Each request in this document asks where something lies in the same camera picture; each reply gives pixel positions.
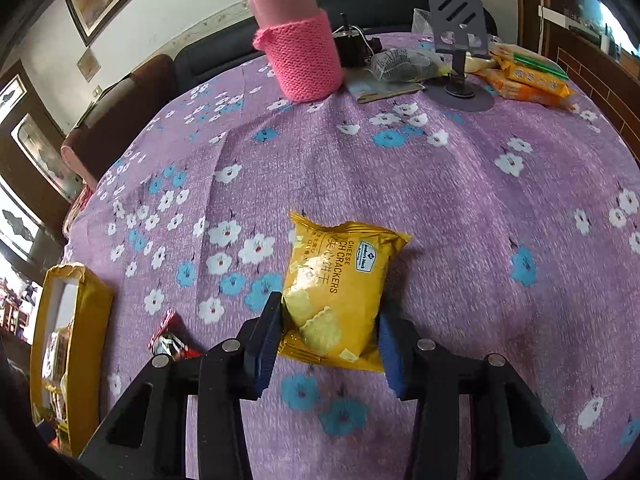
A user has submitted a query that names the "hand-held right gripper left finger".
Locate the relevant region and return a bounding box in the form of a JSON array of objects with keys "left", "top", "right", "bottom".
[{"left": 79, "top": 290, "right": 286, "bottom": 480}]

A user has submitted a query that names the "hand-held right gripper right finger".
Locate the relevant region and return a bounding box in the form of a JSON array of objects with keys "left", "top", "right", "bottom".
[{"left": 376, "top": 309, "right": 588, "bottom": 480}]

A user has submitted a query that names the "yellow cracker bag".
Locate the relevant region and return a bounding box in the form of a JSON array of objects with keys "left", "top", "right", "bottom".
[{"left": 276, "top": 210, "right": 412, "bottom": 374}]

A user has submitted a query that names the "yellow cardboard box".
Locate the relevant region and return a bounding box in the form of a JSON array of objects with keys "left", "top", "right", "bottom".
[{"left": 29, "top": 262, "right": 115, "bottom": 457}]

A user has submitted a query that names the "clear bag of dark snacks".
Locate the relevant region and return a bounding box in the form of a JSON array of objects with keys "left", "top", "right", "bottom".
[{"left": 370, "top": 48, "right": 452, "bottom": 84}]

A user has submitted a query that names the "red brown snack packet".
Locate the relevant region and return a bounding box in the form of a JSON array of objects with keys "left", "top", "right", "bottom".
[{"left": 147, "top": 309, "right": 204, "bottom": 362}]

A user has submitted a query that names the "purple floral tablecloth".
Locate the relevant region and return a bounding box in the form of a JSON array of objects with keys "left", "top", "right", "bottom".
[{"left": 62, "top": 30, "right": 640, "bottom": 480}]

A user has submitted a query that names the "grey notebook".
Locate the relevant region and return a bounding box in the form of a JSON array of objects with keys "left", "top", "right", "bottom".
[{"left": 345, "top": 67, "right": 427, "bottom": 106}]

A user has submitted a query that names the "brown armchair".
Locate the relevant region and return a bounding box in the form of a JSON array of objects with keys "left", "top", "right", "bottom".
[{"left": 60, "top": 53, "right": 177, "bottom": 192}]

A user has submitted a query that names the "black sofa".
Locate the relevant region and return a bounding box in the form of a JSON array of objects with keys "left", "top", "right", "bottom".
[{"left": 172, "top": 0, "right": 499, "bottom": 88}]

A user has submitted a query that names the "wooden door with glass panes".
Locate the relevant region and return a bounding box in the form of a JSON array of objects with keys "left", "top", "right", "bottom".
[{"left": 0, "top": 59, "right": 87, "bottom": 341}]

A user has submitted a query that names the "pink flask with knitted sleeve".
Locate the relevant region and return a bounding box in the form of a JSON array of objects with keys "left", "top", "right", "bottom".
[{"left": 244, "top": 0, "right": 346, "bottom": 104}]

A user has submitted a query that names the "pale yellow snack packet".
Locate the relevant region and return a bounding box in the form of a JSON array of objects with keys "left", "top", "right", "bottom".
[{"left": 434, "top": 55, "right": 501, "bottom": 79}]

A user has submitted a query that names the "black clip device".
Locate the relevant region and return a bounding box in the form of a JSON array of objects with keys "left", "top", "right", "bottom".
[{"left": 339, "top": 12, "right": 377, "bottom": 69}]

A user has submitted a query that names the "orange biscuit pack green stripe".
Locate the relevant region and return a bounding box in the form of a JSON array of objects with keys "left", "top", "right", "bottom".
[{"left": 492, "top": 42, "right": 572, "bottom": 99}]

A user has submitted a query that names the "grey phone stand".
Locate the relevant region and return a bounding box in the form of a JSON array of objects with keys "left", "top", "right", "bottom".
[{"left": 426, "top": 0, "right": 496, "bottom": 112}]

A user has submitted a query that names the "brown wooden cabinet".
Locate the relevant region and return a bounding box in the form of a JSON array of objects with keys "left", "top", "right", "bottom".
[{"left": 514, "top": 0, "right": 640, "bottom": 163}]

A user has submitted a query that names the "small wall picture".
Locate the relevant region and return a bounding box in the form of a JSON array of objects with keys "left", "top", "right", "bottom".
[{"left": 76, "top": 47, "right": 104, "bottom": 82}]

